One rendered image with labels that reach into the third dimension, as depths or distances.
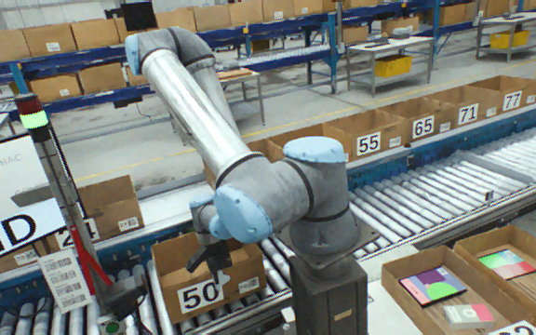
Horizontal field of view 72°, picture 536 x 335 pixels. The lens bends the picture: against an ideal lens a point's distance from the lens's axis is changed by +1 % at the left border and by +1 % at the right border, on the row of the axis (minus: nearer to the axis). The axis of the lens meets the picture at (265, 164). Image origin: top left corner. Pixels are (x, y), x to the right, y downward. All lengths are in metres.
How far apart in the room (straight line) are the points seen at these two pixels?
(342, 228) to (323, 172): 0.17
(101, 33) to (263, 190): 5.47
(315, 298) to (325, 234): 0.19
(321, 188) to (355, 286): 0.34
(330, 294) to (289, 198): 0.35
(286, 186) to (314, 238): 0.20
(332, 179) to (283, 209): 0.15
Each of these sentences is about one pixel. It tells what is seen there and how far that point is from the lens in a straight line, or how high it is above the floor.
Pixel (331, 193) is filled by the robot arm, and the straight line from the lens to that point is 0.92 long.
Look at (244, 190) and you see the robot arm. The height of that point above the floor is 1.43.
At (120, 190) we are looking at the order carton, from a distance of 2.07.
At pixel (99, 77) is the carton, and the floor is 1.00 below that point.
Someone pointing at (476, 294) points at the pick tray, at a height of 0.76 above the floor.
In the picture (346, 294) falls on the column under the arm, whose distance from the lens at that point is 1.11.
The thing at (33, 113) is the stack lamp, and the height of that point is 1.62.
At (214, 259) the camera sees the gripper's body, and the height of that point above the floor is 0.98.
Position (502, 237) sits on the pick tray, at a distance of 1.84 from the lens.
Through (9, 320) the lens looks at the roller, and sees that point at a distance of 1.91.
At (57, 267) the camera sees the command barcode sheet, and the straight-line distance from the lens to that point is 1.20.
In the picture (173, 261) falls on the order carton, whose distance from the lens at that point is 1.71.
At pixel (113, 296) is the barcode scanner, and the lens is 1.21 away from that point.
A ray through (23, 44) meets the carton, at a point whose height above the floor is 1.56.
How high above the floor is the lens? 1.81
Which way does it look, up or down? 25 degrees down
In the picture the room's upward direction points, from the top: 7 degrees counter-clockwise
